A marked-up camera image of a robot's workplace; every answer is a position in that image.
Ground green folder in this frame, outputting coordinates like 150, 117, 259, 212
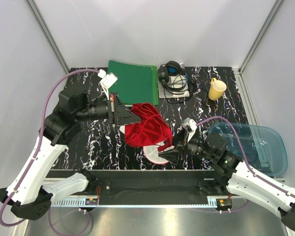
107, 60, 159, 105

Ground yellow mug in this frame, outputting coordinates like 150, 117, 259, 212
208, 78, 227, 101

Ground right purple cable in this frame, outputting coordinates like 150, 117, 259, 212
196, 116, 295, 197

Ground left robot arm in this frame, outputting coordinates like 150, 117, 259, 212
0, 89, 141, 220

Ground purple cable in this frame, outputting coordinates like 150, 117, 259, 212
196, 116, 295, 197
0, 69, 101, 227

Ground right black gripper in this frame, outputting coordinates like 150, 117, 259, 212
158, 127, 216, 165

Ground white pink mesh laundry bag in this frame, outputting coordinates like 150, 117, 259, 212
143, 142, 169, 165

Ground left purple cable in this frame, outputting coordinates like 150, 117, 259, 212
0, 69, 101, 227

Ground red bra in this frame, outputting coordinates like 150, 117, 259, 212
125, 103, 173, 151

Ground white slotted cable duct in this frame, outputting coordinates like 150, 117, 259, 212
52, 197, 86, 207

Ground black blue headphones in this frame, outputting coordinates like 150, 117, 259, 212
158, 60, 195, 99

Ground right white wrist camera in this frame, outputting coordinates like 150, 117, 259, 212
182, 118, 197, 142

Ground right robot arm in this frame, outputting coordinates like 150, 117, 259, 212
159, 134, 295, 232

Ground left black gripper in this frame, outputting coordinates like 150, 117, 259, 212
75, 91, 142, 126

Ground blue transparent plastic bin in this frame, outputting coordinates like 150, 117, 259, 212
208, 122, 288, 177

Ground grey book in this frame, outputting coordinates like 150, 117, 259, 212
157, 65, 190, 98

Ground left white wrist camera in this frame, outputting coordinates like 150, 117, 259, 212
98, 69, 118, 98

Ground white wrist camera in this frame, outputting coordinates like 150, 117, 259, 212
98, 69, 118, 98
182, 118, 197, 142

